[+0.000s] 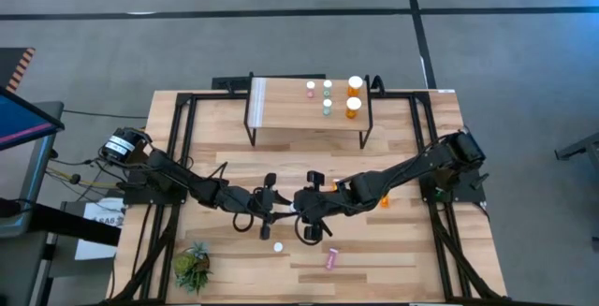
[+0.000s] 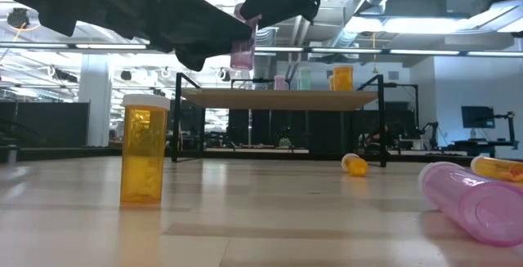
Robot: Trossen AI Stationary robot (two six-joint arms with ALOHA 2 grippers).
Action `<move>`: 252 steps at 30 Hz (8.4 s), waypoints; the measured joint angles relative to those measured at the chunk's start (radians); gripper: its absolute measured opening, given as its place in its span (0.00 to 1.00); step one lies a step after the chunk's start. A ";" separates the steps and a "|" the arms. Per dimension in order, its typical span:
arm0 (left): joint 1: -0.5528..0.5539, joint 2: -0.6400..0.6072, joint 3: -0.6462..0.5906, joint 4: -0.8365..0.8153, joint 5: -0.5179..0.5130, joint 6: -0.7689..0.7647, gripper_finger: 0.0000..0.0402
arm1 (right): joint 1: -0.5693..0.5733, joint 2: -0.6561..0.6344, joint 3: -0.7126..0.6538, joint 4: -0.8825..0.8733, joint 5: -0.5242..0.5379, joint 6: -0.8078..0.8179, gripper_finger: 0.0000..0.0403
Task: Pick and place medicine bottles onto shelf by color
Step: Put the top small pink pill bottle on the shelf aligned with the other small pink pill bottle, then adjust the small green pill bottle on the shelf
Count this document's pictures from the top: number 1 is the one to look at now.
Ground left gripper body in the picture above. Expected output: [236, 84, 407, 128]
[251, 172, 279, 242]

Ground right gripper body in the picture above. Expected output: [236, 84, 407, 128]
[302, 169, 342, 244]

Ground large orange medicine bottle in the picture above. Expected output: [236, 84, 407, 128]
[344, 96, 363, 121]
[346, 75, 364, 98]

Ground wooden shelf black legs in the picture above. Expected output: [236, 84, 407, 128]
[242, 75, 374, 151]

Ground artificial potted succulent plant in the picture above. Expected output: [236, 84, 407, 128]
[170, 240, 212, 297]

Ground white paper sheet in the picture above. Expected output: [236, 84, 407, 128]
[73, 197, 128, 261]

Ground black beam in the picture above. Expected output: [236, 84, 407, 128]
[25, 201, 124, 247]

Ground grey metal stand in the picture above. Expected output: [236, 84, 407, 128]
[0, 101, 66, 240]

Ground blue screen monitor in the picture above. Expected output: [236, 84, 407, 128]
[0, 85, 66, 153]

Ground grey table leg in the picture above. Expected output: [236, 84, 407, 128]
[554, 130, 599, 162]

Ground black table frame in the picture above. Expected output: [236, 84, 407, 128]
[107, 74, 504, 306]

